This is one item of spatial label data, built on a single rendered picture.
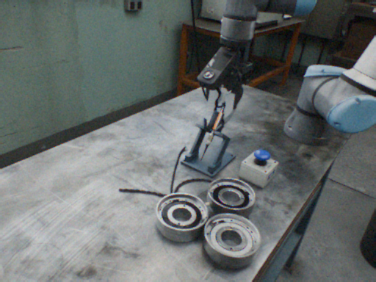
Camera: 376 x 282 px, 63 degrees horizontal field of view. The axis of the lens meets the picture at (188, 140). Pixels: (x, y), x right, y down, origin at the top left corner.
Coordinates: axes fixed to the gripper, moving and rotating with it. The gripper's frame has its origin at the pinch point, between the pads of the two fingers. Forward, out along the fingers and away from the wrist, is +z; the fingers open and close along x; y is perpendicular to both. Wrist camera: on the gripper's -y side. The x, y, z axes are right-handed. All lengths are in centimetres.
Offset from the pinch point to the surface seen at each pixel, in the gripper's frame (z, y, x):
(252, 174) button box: 9.4, -3.7, -13.4
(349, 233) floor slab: 92, 96, -47
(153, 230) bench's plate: 12.2, -31.0, -4.8
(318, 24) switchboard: 22, 358, 59
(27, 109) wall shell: 57, 27, 146
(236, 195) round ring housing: 9.9, -13.0, -13.8
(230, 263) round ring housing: 9.8, -30.0, -21.2
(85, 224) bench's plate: 12.2, -38.4, 6.6
